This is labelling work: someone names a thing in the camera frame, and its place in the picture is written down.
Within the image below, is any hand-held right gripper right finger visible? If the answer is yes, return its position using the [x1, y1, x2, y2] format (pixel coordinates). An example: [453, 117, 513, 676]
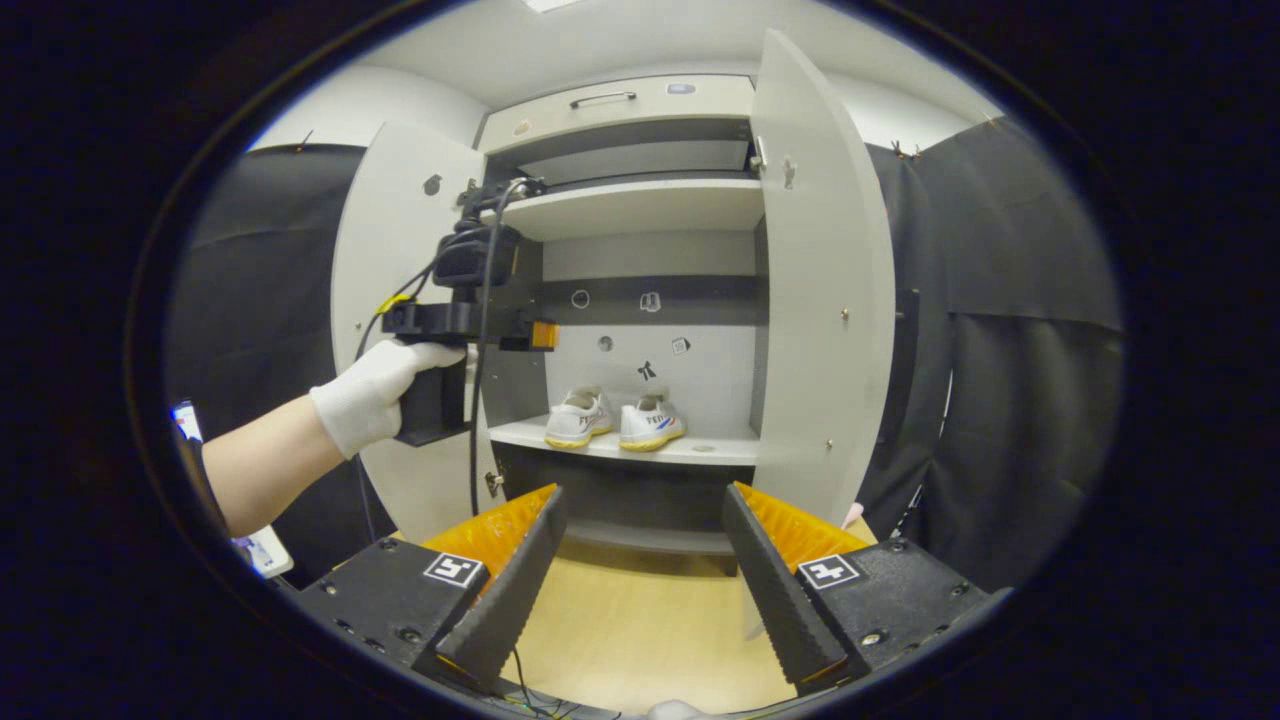
[722, 481, 993, 696]

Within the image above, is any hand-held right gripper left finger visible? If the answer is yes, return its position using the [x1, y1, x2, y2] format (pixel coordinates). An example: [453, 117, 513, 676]
[298, 484, 569, 691]

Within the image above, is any grey shoe cabinet door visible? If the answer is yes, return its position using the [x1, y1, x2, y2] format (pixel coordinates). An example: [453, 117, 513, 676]
[749, 28, 897, 529]
[330, 121, 502, 547]

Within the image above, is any white shoe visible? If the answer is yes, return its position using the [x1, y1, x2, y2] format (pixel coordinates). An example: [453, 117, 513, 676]
[619, 394, 688, 454]
[544, 387, 615, 450]

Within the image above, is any grey shoe cabinet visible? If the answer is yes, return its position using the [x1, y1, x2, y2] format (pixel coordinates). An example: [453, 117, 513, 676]
[475, 73, 772, 557]

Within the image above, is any grey cabinet shelf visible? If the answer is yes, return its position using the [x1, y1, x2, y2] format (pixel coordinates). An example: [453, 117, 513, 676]
[494, 177, 767, 244]
[487, 412, 762, 468]

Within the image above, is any grey cabinet drawer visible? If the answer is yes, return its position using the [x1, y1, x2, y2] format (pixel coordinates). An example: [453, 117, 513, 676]
[477, 74, 757, 157]

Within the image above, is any black backdrop cloth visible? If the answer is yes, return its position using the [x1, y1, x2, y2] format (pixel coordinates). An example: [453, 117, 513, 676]
[165, 115, 1126, 597]

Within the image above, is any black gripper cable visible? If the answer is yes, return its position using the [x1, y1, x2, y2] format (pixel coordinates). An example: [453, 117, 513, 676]
[352, 178, 547, 547]

